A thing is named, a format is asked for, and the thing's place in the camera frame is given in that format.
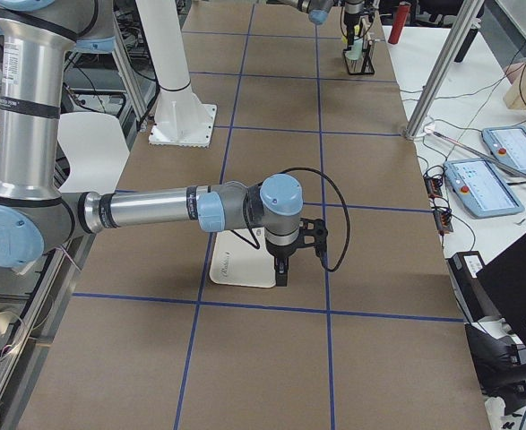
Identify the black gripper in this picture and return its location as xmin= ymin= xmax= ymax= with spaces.
xmin=265 ymin=239 xmax=297 ymax=287
xmin=343 ymin=0 xmax=362 ymax=45

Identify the green plastic cup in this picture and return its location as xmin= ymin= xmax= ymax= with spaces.
xmin=346 ymin=38 xmax=363 ymax=62

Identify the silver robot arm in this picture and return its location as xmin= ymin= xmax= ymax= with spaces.
xmin=280 ymin=0 xmax=366 ymax=47
xmin=0 ymin=1 xmax=304 ymax=286

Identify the white plastic tray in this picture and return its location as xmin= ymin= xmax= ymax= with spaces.
xmin=210 ymin=228 xmax=276 ymax=288

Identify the red cylinder bottle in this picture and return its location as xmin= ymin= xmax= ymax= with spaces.
xmin=387 ymin=1 xmax=411 ymax=45

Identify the far blue teach pendant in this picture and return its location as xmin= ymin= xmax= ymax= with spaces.
xmin=481 ymin=125 xmax=526 ymax=174

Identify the blue teach pendant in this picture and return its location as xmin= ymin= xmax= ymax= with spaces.
xmin=481 ymin=125 xmax=526 ymax=174
xmin=444 ymin=159 xmax=525 ymax=219

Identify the near blue teach pendant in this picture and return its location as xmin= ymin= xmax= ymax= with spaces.
xmin=444 ymin=159 xmax=525 ymax=219

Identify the white chair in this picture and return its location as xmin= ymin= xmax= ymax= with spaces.
xmin=57 ymin=112 xmax=129 ymax=194

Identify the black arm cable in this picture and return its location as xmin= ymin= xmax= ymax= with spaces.
xmin=235 ymin=167 xmax=350 ymax=272

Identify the black wire cup rack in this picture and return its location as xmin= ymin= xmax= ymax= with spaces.
xmin=342 ymin=17 xmax=375 ymax=76

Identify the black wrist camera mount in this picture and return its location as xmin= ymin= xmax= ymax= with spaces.
xmin=296 ymin=218 xmax=328 ymax=262

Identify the aluminium frame post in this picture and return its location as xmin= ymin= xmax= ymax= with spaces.
xmin=403 ymin=0 xmax=484 ymax=140

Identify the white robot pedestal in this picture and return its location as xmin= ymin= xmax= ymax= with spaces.
xmin=136 ymin=0 xmax=217 ymax=147

